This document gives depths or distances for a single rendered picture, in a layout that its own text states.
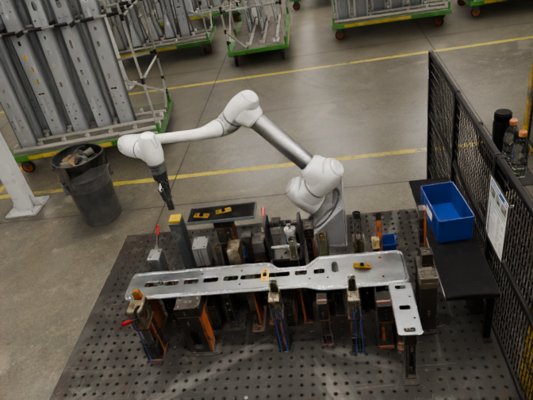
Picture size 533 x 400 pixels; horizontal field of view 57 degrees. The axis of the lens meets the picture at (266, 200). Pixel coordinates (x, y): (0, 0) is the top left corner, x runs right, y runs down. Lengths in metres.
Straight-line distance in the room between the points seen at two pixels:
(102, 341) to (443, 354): 1.72
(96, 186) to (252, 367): 2.90
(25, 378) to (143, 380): 1.55
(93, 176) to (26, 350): 1.61
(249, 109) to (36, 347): 2.47
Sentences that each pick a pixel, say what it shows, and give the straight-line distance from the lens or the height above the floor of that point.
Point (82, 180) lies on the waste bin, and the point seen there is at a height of 0.56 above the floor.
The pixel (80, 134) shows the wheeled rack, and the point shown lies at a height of 0.28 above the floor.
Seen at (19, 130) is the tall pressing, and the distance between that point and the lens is 6.64.
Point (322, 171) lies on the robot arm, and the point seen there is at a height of 1.19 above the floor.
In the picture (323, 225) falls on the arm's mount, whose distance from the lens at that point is 2.87.
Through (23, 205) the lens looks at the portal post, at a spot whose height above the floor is 0.09.
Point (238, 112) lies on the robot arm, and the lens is 2.69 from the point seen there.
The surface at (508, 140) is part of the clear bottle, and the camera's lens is 2.21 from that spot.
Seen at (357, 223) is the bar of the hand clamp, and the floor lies 1.15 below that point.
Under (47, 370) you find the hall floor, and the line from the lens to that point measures 3.95.
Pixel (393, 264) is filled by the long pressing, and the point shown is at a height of 1.00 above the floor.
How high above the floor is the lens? 2.62
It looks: 34 degrees down
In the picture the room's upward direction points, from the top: 12 degrees counter-clockwise
